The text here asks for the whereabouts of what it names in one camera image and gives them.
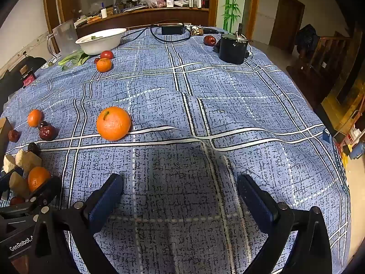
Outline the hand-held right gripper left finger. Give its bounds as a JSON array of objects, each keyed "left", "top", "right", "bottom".
[{"left": 27, "top": 173, "right": 124, "bottom": 274}]

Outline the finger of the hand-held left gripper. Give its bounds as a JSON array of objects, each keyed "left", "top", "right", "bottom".
[
  {"left": 24, "top": 175, "right": 62, "bottom": 209},
  {"left": 0, "top": 171, "right": 23, "bottom": 192}
]

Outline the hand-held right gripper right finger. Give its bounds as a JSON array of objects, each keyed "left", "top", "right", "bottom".
[{"left": 237, "top": 174, "right": 333, "bottom": 274}]

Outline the small orange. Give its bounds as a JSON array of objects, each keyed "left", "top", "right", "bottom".
[
  {"left": 27, "top": 109, "right": 43, "bottom": 127},
  {"left": 28, "top": 166, "right": 52, "bottom": 193},
  {"left": 96, "top": 58, "right": 112, "bottom": 73}
]

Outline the cardboard box tray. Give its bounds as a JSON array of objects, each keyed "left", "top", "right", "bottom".
[{"left": 0, "top": 117, "right": 13, "bottom": 160}]

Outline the large orange with stem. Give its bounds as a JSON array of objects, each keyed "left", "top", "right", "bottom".
[{"left": 96, "top": 106, "right": 132, "bottom": 142}]

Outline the black sofa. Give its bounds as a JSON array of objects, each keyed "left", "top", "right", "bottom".
[{"left": 0, "top": 57, "right": 47, "bottom": 107}]

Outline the pink box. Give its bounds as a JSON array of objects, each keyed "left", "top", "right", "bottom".
[{"left": 19, "top": 66, "right": 37, "bottom": 87}]

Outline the blue checked tablecloth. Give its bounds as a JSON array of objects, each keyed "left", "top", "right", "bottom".
[{"left": 0, "top": 26, "right": 351, "bottom": 274}]

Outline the green leafy vegetable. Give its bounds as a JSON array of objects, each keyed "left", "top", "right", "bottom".
[{"left": 58, "top": 51, "right": 92, "bottom": 70}]

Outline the clear plastic pitcher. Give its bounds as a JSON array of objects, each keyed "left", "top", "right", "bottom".
[{"left": 46, "top": 19, "right": 79, "bottom": 58}]

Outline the black round container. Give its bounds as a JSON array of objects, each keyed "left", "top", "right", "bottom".
[{"left": 218, "top": 23, "right": 251, "bottom": 65}]

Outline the white bowl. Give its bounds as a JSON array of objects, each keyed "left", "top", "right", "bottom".
[{"left": 75, "top": 28, "right": 127, "bottom": 55}]

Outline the wooden stair railing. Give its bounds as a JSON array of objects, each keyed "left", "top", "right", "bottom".
[{"left": 299, "top": 36, "right": 354, "bottom": 92}]

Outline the black jacket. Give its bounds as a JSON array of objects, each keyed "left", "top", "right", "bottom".
[{"left": 295, "top": 24, "right": 318, "bottom": 58}]

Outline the brown wooden door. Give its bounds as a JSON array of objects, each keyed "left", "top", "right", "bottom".
[{"left": 269, "top": 0, "right": 305, "bottom": 54}]

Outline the wooden sideboard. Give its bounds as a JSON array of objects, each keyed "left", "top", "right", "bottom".
[{"left": 43, "top": 0, "right": 220, "bottom": 39}]

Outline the black power adapter with cable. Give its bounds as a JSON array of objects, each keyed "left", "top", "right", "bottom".
[{"left": 121, "top": 26, "right": 192, "bottom": 44}]

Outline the green bamboo wall decal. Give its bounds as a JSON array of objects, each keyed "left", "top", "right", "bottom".
[{"left": 222, "top": 0, "right": 247, "bottom": 32}]

